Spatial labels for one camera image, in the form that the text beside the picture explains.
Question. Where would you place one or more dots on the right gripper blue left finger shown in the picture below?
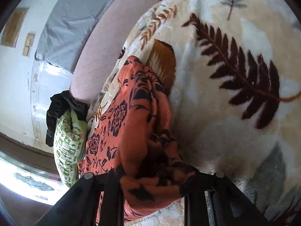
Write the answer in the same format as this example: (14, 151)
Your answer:
(90, 195)

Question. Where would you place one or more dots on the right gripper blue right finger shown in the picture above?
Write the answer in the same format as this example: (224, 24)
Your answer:
(229, 206)

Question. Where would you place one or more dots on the orange black floral garment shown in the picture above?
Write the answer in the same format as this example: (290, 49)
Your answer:
(133, 139)

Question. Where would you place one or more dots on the wooden stained glass door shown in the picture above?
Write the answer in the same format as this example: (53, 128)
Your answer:
(30, 183)

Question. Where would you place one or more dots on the green white patterned pillow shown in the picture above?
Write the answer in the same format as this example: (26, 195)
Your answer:
(69, 143)

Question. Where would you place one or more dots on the black cloth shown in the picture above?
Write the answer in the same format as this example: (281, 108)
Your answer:
(60, 103)

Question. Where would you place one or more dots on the pink quilted bolster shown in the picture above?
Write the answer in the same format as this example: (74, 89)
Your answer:
(103, 47)

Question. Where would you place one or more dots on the cream leaf pattern blanket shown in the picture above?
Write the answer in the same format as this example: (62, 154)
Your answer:
(232, 69)

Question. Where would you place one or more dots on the grey pillow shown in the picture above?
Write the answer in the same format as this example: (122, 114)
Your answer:
(67, 30)

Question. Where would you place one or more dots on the beige wall switch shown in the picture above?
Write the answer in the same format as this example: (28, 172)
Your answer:
(28, 44)

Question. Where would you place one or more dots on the brass wall plaque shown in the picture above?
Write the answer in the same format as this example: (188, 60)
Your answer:
(13, 26)

